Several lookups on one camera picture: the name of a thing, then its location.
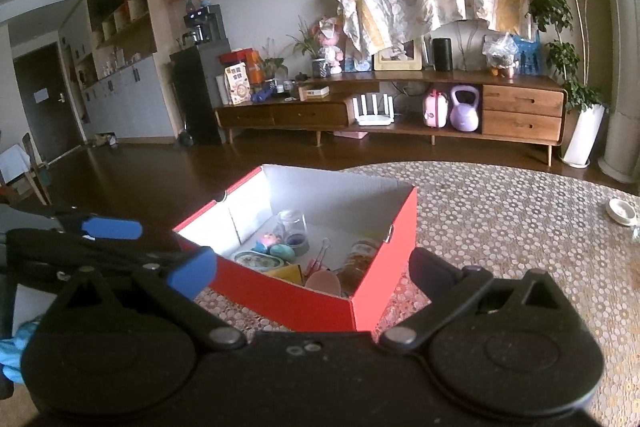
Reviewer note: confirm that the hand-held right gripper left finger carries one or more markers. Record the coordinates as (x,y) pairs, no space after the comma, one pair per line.
(195,272)

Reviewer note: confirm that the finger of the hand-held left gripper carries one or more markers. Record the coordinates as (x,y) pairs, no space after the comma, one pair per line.
(115,228)
(125,259)

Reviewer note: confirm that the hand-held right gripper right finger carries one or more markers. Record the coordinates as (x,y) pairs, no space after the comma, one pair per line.
(425,267)

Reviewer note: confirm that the red cardboard box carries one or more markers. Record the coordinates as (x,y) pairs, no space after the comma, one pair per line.
(390,247)

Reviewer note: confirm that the light blue oval case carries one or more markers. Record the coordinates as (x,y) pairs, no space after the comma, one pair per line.
(257,261)

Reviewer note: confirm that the green-lid bottle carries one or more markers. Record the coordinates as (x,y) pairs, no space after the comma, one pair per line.
(360,264)

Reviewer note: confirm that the small cartoon figurine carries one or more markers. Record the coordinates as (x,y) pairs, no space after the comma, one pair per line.
(267,242)

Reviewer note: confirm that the small orange box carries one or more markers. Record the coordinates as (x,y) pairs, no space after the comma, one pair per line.
(285,273)

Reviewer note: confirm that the blue egg-shaped toy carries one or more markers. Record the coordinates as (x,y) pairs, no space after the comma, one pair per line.
(282,250)

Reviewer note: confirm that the pink heart-shaped dish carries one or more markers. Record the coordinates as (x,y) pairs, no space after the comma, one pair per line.
(322,282)

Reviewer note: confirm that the small pink box with stick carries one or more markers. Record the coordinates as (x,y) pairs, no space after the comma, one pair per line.
(319,254)

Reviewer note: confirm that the person's left hand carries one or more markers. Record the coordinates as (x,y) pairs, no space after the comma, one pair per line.
(15,352)

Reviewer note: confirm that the wooden chair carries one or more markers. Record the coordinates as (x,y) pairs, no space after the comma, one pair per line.
(30,172)

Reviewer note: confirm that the patterned tablecloth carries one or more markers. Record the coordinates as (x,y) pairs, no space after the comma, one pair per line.
(525,227)

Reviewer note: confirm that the dark wooden door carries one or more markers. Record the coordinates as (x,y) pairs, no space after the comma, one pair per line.
(47,107)

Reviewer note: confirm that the flat pink box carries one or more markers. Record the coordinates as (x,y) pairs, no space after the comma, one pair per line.
(351,134)

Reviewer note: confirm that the black floor cabinet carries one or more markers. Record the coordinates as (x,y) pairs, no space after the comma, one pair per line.
(197,97)

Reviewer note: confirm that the pink toy case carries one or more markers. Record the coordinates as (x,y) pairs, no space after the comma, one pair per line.
(435,112)

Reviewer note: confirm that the purple kettlebell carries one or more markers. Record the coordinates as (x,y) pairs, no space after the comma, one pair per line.
(465,114)

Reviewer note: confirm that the white router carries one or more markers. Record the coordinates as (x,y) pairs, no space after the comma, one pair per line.
(374,117)

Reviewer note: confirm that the wooden media cabinet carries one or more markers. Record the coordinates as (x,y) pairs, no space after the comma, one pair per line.
(522,112)

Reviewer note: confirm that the yellow snack box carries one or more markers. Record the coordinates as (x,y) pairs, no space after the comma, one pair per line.
(237,84)

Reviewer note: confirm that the white round dish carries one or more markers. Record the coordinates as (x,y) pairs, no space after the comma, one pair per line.
(621,211)

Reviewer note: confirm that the potted tree in white pot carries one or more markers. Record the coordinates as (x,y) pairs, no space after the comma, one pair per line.
(582,134)

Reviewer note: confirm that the wooden tissue box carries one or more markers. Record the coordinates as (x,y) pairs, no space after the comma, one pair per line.
(314,93)

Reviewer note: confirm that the red and orange packages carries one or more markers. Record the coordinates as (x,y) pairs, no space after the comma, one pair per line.
(240,57)

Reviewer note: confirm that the black cylinder speaker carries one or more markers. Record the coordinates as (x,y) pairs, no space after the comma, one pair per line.
(442,54)

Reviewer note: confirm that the black coffee machine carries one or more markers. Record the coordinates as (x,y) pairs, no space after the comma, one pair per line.
(205,24)

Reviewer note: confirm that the clear plastic bag with snacks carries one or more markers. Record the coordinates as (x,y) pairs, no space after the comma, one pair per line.
(500,54)

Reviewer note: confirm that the grey fan-shaped board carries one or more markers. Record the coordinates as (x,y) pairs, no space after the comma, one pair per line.
(470,39)

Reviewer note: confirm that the pink doll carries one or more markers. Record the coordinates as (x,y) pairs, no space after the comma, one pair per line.
(330,47)

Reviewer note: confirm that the small potted green plant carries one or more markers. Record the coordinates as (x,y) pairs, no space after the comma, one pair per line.
(310,52)

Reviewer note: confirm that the white standing air conditioner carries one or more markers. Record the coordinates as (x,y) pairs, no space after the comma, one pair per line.
(622,57)

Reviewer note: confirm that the wall shelf and cupboard unit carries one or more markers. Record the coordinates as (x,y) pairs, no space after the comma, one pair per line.
(125,102)

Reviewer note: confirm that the cream picture frame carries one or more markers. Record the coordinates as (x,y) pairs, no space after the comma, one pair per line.
(397,64)

